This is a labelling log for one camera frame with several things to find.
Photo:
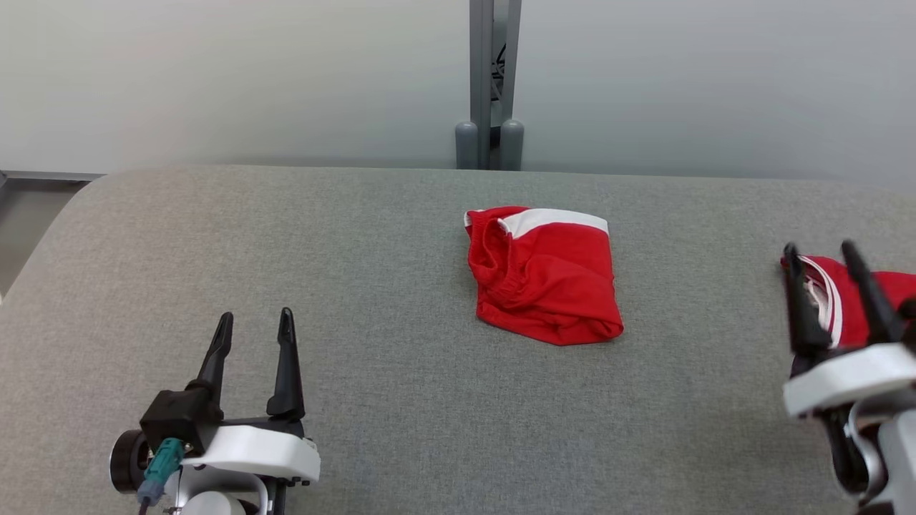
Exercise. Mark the red shorts with white stripe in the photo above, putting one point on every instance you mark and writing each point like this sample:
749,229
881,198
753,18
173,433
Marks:
551,286

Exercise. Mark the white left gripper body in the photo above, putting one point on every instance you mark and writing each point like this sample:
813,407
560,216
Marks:
257,447

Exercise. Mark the red Bulls jersey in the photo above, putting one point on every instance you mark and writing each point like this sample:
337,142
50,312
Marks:
848,307

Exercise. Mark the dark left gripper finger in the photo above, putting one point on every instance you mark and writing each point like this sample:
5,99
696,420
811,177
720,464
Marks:
215,365
288,386

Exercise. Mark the grey metal partition post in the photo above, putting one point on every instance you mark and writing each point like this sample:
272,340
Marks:
481,71

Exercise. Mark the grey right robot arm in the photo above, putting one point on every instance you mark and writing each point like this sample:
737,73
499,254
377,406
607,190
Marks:
898,458

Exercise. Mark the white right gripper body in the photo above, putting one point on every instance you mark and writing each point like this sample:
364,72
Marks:
844,379

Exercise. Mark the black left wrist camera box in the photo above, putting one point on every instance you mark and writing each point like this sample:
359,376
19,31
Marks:
175,418

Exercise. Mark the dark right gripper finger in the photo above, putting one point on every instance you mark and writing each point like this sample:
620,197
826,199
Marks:
876,315
805,322

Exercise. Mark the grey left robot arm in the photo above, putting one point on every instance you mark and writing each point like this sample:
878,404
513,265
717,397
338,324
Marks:
207,504

